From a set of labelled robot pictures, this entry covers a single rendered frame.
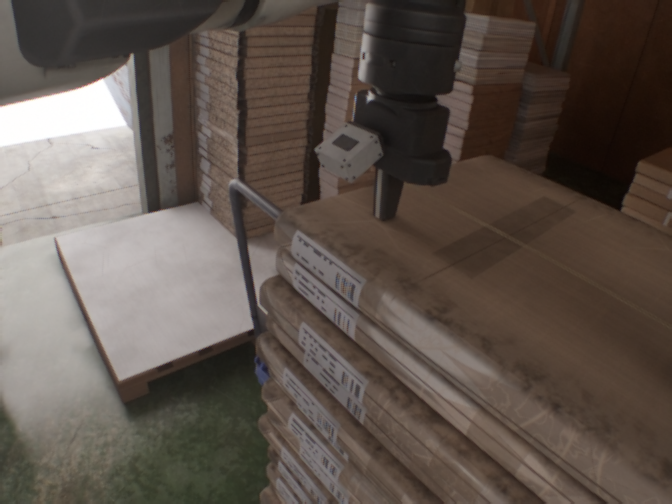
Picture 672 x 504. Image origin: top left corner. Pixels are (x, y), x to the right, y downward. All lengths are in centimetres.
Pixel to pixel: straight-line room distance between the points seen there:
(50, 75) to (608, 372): 39
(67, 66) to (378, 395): 34
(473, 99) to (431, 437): 173
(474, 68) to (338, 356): 169
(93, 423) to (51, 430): 14
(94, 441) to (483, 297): 146
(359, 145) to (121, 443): 141
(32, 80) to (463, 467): 37
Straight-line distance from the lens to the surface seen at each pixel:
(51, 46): 20
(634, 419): 36
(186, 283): 207
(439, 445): 41
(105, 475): 162
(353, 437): 50
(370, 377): 44
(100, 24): 19
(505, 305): 41
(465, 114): 204
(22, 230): 294
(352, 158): 41
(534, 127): 253
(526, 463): 37
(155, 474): 158
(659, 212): 198
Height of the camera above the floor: 133
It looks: 32 degrees down
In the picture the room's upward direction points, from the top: 7 degrees clockwise
